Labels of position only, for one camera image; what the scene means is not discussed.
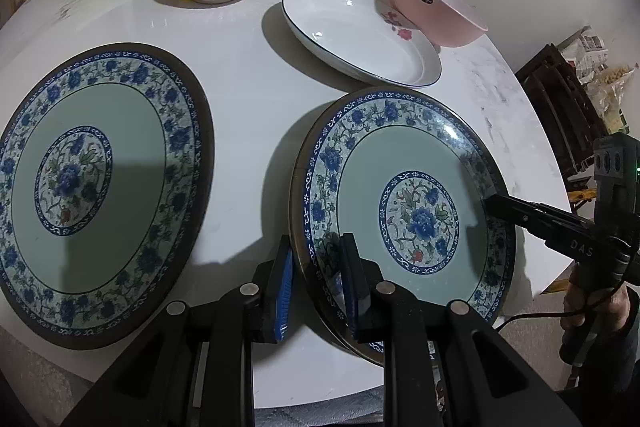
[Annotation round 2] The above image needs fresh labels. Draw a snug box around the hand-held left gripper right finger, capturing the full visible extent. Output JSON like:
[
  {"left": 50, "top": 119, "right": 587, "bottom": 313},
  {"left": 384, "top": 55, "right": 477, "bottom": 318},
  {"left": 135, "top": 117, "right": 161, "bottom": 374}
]
[{"left": 340, "top": 232, "right": 585, "bottom": 427}]

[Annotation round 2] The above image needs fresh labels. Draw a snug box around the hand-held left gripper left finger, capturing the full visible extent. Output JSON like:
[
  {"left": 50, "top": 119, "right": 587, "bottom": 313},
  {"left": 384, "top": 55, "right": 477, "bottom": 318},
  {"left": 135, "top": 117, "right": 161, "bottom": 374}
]
[{"left": 60, "top": 234, "right": 296, "bottom": 427}]

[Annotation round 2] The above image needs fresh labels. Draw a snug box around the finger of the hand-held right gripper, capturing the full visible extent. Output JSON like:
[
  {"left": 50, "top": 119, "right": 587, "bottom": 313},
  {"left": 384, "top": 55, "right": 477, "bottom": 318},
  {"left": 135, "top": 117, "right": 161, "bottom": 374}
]
[{"left": 485, "top": 192, "right": 627, "bottom": 266}]

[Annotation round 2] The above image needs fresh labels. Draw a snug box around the small blue floral plate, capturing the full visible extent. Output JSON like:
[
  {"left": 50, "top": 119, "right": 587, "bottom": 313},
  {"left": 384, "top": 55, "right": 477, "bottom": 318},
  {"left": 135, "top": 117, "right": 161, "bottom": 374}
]
[{"left": 289, "top": 87, "right": 516, "bottom": 368}]

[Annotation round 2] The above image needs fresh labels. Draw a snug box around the person's right forearm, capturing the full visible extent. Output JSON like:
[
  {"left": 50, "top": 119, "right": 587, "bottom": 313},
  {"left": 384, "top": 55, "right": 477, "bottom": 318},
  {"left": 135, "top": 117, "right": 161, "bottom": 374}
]
[{"left": 570, "top": 322, "right": 640, "bottom": 413}]

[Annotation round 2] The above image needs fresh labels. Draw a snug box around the person's right hand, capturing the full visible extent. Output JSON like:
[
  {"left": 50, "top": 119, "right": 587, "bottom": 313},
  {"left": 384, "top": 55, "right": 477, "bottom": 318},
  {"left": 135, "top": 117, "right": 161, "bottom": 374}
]
[{"left": 561, "top": 286, "right": 632, "bottom": 334}]

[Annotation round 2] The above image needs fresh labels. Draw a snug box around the yellowish plastic bag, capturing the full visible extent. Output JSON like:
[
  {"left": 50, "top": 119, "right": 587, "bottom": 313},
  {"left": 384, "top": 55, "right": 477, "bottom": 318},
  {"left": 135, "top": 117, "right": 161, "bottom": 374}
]
[{"left": 589, "top": 66, "right": 640, "bottom": 135}]

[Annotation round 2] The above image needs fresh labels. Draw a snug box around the dark wooden furniture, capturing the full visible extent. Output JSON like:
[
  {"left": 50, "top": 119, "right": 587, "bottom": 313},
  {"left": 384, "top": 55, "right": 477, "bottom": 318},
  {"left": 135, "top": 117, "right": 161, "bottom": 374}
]
[{"left": 515, "top": 43, "right": 603, "bottom": 208}]

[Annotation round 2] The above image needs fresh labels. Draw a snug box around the printed white sack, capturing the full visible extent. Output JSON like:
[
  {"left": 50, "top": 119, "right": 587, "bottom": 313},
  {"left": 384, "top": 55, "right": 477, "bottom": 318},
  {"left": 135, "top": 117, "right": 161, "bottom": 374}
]
[{"left": 559, "top": 26, "right": 612, "bottom": 84}]

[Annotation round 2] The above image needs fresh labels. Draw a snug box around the large blue floral plate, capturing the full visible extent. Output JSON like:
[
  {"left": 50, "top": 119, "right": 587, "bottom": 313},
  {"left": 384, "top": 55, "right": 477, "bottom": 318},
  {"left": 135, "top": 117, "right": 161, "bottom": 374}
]
[{"left": 0, "top": 42, "right": 216, "bottom": 351}]

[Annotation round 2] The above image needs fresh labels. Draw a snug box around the white oval plate blue rim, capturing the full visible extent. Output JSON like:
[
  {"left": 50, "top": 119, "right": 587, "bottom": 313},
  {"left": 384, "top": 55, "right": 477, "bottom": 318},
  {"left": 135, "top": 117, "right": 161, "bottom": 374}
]
[{"left": 281, "top": 0, "right": 443, "bottom": 88}]

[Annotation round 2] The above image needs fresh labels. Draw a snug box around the black cable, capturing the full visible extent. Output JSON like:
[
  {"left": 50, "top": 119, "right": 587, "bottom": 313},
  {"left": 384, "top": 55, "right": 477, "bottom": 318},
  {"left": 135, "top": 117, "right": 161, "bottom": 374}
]
[{"left": 497, "top": 287, "right": 621, "bottom": 333}]

